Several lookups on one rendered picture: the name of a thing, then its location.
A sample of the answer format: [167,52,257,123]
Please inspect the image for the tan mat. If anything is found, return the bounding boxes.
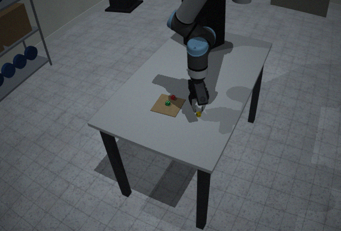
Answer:
[150,94,185,117]

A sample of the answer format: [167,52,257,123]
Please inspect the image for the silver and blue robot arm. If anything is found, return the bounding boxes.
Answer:
[167,0,216,106]

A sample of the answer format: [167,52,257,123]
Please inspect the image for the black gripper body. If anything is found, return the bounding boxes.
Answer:
[188,77,205,98]

